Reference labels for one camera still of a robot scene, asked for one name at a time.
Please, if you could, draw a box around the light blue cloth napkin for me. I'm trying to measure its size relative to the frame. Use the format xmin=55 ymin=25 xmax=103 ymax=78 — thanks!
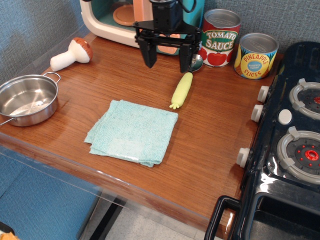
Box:
xmin=84 ymin=100 xmax=178 ymax=168

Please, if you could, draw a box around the tomato sauce can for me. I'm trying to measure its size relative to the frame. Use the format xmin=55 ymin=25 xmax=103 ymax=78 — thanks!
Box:
xmin=198 ymin=8 xmax=242 ymax=67

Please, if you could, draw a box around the white stove knob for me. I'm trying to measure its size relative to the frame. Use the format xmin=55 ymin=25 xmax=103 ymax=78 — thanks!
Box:
xmin=257 ymin=85 xmax=270 ymax=103
xmin=236 ymin=147 xmax=250 ymax=168
xmin=251 ymin=104 xmax=264 ymax=123

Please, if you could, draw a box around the stainless steel pot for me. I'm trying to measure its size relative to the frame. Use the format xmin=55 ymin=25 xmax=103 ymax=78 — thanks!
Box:
xmin=0 ymin=72 xmax=62 ymax=127

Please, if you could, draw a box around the black toy stove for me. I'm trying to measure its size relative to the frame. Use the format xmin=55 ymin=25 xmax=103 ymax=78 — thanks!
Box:
xmin=205 ymin=41 xmax=320 ymax=240

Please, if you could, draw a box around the teal toy microwave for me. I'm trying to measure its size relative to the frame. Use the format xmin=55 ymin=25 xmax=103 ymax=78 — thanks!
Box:
xmin=80 ymin=0 xmax=205 ymax=56

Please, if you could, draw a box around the pineapple slices can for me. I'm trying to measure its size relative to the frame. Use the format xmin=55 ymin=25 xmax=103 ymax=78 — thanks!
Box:
xmin=234 ymin=33 xmax=279 ymax=80

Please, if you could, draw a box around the white stove knob bottom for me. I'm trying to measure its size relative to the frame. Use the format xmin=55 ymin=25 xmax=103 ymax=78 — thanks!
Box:
xmin=236 ymin=147 xmax=250 ymax=168

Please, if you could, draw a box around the spoon with yellow handle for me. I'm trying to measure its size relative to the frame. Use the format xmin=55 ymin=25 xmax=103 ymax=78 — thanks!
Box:
xmin=169 ymin=54 xmax=203 ymax=110

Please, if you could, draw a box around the orange microwave turntable plate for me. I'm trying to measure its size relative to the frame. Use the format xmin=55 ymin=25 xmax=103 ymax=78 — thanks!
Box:
xmin=113 ymin=4 xmax=135 ymax=26

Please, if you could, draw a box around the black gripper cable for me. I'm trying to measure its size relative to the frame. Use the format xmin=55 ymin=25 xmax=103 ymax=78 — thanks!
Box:
xmin=177 ymin=0 xmax=198 ymax=13

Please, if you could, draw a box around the white stove knob middle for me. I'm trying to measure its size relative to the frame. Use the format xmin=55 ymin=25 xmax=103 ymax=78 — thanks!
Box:
xmin=251 ymin=104 xmax=264 ymax=123

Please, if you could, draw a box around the toy mushroom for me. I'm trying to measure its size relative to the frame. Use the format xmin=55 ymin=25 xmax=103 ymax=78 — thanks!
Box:
xmin=50 ymin=37 xmax=93 ymax=72

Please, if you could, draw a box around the white stove knob top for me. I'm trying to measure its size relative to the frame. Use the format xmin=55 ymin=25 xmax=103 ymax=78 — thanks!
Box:
xmin=257 ymin=85 xmax=270 ymax=103

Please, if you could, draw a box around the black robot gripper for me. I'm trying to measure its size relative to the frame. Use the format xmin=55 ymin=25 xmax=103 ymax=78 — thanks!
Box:
xmin=133 ymin=0 xmax=202 ymax=73

